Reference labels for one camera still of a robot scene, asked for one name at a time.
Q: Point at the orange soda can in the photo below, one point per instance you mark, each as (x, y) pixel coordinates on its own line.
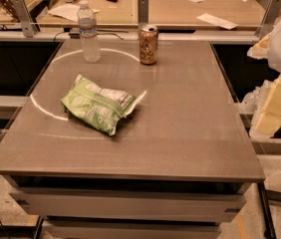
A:
(148, 44)

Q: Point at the left sanitizer bottle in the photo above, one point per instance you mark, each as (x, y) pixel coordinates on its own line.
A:
(249, 101)

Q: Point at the green chip bag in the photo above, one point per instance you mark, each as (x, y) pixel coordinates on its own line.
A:
(100, 108)

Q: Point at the clear plastic water bottle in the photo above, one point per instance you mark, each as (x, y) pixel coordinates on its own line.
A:
(87, 24)

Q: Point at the white paper sheet left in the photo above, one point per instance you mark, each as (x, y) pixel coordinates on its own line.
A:
(66, 11)

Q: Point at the white drawer cabinet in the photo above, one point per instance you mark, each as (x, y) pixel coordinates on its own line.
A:
(129, 214)

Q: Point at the right metal bracket post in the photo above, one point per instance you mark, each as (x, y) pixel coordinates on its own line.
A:
(269, 18)

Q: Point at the metal bracket post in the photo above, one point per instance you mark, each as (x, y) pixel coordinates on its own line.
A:
(28, 26)
(269, 18)
(142, 13)

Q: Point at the middle metal bracket post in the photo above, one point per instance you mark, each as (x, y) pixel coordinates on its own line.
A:
(142, 13)

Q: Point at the left metal bracket post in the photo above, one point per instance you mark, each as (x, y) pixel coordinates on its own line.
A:
(28, 26)

